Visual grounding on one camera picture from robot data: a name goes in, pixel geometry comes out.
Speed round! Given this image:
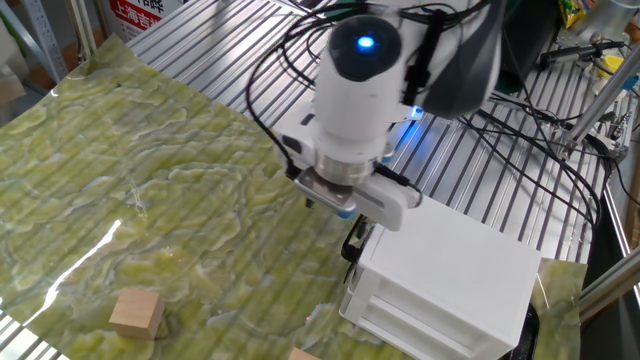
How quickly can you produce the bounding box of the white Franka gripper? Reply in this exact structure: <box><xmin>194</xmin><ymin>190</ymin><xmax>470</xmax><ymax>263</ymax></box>
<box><xmin>273</xmin><ymin>107</ymin><xmax>424</xmax><ymax>237</ymax></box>

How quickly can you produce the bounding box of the black drawer handle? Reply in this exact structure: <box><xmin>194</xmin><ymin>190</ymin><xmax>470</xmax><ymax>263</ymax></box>
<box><xmin>340</xmin><ymin>219</ymin><xmax>376</xmax><ymax>285</ymax></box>

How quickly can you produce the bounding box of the white plastic drawer cabinet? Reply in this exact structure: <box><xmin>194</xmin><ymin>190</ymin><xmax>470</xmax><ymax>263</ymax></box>
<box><xmin>338</xmin><ymin>197</ymin><xmax>543</xmax><ymax>360</ymax></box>

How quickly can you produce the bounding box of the green marble pattern mat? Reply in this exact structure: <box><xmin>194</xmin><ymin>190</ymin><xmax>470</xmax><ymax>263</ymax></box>
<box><xmin>0</xmin><ymin>33</ymin><xmax>589</xmax><ymax>360</ymax></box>

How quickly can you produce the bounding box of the black computer box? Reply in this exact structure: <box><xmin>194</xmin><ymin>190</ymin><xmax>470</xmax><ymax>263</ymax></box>
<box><xmin>499</xmin><ymin>0</ymin><xmax>561</xmax><ymax>86</ymax></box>

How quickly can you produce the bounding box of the black cylindrical hand tool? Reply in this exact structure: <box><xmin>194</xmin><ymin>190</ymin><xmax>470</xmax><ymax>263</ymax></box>
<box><xmin>538</xmin><ymin>40</ymin><xmax>627</xmax><ymax>70</ymax></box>

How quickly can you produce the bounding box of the white box red lettering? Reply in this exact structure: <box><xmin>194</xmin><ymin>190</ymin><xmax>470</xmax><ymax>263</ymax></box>
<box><xmin>97</xmin><ymin>0</ymin><xmax>186</xmax><ymax>44</ymax></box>

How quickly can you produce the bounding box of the yellow round container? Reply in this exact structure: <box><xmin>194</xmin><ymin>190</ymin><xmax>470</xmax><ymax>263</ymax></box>
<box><xmin>597</xmin><ymin>53</ymin><xmax>626</xmax><ymax>79</ymax></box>

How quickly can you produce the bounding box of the colourful snack bag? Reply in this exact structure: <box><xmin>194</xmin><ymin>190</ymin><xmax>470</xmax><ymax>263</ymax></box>
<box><xmin>558</xmin><ymin>0</ymin><xmax>596</xmax><ymax>29</ymax></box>

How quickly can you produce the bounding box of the grey perforated shelf upright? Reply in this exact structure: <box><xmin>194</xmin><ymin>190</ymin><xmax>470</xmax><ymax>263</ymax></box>
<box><xmin>19</xmin><ymin>0</ymin><xmax>69</xmax><ymax>84</ymax></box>

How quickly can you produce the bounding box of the silver metal cylinder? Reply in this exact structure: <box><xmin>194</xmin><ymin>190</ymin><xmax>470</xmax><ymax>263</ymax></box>
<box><xmin>592</xmin><ymin>0</ymin><xmax>640</xmax><ymax>39</ymax></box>

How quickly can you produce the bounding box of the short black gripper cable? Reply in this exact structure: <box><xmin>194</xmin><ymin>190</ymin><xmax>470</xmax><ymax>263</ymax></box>
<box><xmin>374</xmin><ymin>162</ymin><xmax>424</xmax><ymax>196</ymax></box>

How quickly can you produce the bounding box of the white plastic drawer without handle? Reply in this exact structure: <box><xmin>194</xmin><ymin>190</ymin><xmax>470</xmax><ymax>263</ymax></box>
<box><xmin>339</xmin><ymin>294</ymin><xmax>481</xmax><ymax>360</ymax></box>

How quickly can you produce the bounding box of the black camera cable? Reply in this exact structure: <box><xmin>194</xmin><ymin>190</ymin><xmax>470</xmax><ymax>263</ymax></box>
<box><xmin>244</xmin><ymin>4</ymin><xmax>361</xmax><ymax>181</ymax></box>

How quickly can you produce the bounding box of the aluminium profile rail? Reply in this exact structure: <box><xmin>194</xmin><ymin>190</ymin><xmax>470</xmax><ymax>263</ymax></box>
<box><xmin>578</xmin><ymin>259</ymin><xmax>640</xmax><ymax>324</ymax></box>

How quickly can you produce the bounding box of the aluminium profile post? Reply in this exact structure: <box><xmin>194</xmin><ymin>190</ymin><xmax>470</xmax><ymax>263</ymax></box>
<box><xmin>563</xmin><ymin>55</ymin><xmax>640</xmax><ymax>154</ymax></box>
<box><xmin>67</xmin><ymin>0</ymin><xmax>99</xmax><ymax>61</ymax></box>

